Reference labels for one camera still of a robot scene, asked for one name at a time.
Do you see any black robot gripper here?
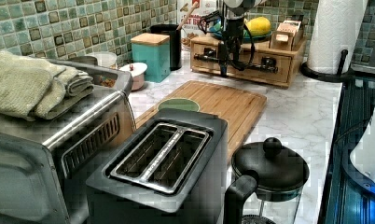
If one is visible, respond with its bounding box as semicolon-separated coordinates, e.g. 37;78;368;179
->
218;18;245;77

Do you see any wooden drawer chest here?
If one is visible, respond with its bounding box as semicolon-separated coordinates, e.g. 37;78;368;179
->
190;36;306;88

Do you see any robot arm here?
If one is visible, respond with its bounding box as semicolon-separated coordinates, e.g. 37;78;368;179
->
217;0;265;77

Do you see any blue plate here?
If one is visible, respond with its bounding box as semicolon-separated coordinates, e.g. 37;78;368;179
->
207;21;271;43

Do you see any yellow plush pineapple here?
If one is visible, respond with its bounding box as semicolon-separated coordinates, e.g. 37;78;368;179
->
245;17;271;36

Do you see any cereal box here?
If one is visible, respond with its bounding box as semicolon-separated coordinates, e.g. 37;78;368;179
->
177;0;218;50

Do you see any wooden tea bag holder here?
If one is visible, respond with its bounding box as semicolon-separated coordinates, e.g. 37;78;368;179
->
269;20;304;51

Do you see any black utensil holder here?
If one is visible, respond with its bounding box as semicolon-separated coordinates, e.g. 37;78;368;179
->
150;24;182;71

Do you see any wooden spoon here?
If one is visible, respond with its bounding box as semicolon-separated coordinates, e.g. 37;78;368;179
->
176;2;199;31

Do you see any wooden cutting board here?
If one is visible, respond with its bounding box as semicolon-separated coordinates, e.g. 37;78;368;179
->
135;80;267;161

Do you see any green bowl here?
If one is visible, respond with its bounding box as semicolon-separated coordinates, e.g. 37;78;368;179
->
158;98;200;112

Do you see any teal canister with wooden lid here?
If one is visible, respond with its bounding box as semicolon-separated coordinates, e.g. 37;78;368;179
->
131;33;171;83

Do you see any pink sugar bowl with lid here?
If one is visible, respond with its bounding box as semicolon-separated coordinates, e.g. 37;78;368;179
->
120;63;147;91

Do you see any paper towel roll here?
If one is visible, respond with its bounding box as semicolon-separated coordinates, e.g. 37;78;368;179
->
307;0;368;75

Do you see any black paper towel stand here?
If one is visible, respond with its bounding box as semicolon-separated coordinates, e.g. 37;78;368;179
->
299;49;357;84

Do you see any clear cereal jar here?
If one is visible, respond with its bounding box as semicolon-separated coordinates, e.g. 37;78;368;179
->
89;51;117;88

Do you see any black toaster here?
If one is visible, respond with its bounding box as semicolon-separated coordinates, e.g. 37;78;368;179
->
86;109;228;224

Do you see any glass french press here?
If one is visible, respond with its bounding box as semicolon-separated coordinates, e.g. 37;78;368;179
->
223;137;310;224

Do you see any folded green towel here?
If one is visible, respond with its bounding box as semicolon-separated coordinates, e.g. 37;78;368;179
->
0;51;93;121

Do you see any stainless toaster oven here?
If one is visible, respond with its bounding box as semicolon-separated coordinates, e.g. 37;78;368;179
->
0;63;135;224

